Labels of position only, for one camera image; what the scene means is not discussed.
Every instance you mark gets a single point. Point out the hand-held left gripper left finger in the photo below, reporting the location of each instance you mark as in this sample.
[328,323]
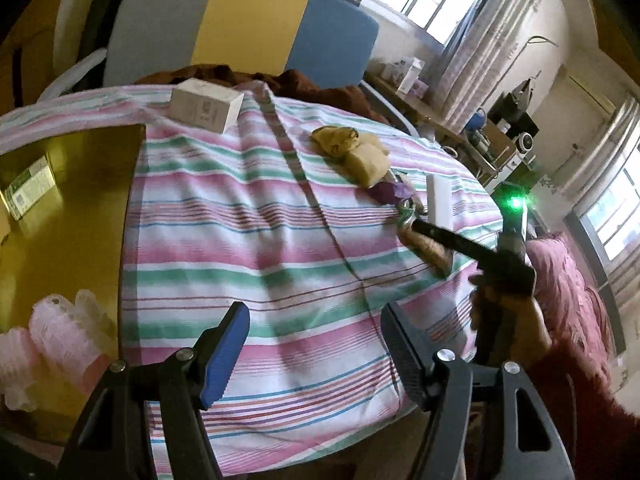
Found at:
[227,355]

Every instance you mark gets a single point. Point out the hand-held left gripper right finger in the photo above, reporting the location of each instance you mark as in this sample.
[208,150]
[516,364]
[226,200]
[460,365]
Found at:
[402,355]

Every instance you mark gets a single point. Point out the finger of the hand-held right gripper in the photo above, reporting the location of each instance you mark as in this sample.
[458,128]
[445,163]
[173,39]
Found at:
[455,241]

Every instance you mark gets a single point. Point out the yellow plush toy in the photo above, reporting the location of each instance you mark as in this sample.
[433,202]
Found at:
[371,164]

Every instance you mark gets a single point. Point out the gold box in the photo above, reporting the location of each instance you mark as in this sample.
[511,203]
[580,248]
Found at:
[85,240]

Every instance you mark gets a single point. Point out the person's right forearm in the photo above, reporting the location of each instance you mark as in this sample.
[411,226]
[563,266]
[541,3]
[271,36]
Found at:
[585,410]

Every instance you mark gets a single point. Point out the person's right hand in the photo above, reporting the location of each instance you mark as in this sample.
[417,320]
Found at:
[525,325]

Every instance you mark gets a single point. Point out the slim white box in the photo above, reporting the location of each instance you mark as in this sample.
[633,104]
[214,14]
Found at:
[439,201]

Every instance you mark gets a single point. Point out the pink blanket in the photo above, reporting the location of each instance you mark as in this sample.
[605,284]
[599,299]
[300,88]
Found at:
[575,290]

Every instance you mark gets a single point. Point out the purple artificial flower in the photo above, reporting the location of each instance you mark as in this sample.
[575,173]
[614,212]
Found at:
[395,191]

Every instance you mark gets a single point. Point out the pink green striped cloth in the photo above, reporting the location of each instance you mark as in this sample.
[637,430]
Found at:
[280,260]

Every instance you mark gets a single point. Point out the white round speaker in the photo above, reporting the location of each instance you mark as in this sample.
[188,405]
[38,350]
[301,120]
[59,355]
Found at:
[523,141]

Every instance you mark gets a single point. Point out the blue cup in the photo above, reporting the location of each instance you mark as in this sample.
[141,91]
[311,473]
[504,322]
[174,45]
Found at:
[475,121]

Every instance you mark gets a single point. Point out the wooden desk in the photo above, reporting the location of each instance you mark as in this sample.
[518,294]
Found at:
[425,110]

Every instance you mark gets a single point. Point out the black appliance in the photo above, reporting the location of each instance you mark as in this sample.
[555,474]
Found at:
[510,112]

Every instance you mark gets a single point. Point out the white hair roller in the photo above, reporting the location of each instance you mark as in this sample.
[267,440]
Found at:
[94,310]

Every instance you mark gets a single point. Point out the purple box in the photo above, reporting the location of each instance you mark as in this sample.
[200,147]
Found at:
[419,91]

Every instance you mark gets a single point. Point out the crumpled yellow cloth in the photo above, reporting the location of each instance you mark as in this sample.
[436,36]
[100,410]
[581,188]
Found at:
[334,140]

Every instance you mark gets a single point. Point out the pink hair roller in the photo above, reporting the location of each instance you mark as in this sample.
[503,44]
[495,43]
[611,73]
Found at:
[16,362]
[62,337]

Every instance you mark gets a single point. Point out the white carton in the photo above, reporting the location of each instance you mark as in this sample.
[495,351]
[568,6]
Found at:
[406,72]

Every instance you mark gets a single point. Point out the small green white box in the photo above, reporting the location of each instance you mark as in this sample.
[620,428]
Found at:
[30,186]

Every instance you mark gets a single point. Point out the black rolled mat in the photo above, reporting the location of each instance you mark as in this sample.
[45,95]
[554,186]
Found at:
[107,0]

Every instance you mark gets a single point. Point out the wooden wardrobe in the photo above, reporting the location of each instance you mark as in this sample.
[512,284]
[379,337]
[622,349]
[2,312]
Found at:
[30,35]

